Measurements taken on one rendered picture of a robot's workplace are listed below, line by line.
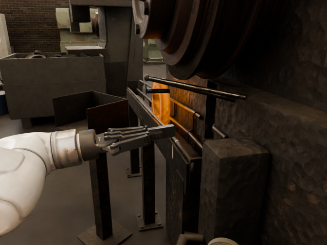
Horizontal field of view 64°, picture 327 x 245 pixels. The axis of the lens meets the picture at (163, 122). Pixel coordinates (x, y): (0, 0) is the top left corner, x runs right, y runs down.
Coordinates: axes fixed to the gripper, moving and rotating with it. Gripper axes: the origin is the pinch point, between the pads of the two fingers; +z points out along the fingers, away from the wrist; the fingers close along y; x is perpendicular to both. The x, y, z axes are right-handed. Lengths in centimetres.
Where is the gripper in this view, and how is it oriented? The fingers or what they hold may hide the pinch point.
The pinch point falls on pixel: (161, 132)
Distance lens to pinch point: 67.7
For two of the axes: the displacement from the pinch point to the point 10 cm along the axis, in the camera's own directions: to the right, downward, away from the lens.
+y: 2.4, 3.2, -9.2
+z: 9.7, -1.6, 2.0
